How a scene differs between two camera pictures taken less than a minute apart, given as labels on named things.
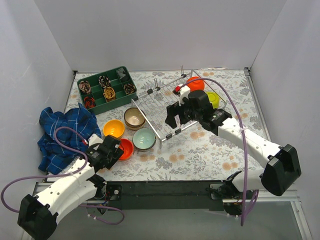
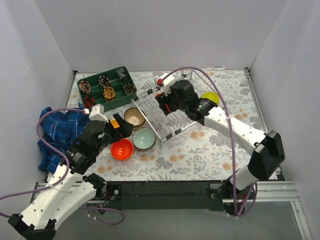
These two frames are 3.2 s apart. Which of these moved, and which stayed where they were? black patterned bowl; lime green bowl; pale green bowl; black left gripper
Moved: black left gripper
Stayed: black patterned bowl; lime green bowl; pale green bowl
